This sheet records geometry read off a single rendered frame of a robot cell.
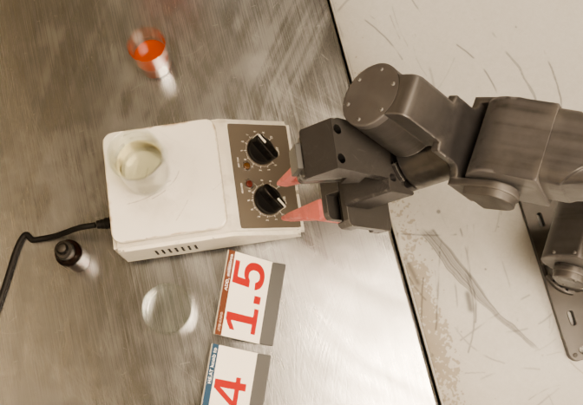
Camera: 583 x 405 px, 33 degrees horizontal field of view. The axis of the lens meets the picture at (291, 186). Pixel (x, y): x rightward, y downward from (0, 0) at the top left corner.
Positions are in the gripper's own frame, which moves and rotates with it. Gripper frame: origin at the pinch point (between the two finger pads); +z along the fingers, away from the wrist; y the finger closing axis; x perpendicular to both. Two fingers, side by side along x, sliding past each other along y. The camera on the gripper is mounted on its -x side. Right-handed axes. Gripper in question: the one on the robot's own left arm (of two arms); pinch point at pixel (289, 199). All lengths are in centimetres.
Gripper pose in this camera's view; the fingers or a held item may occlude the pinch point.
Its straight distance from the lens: 94.6
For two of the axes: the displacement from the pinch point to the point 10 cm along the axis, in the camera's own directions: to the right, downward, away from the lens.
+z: -7.4, 2.6, 6.2
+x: 6.6, 1.1, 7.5
